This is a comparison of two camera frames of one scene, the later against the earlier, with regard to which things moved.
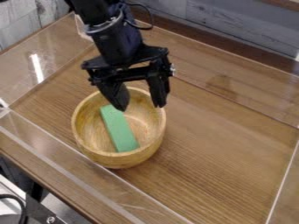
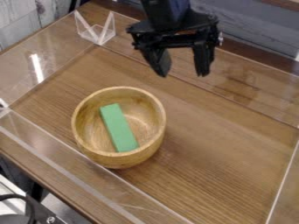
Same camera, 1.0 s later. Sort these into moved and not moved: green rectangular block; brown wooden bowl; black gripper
Moved: black gripper
Not moved: brown wooden bowl; green rectangular block
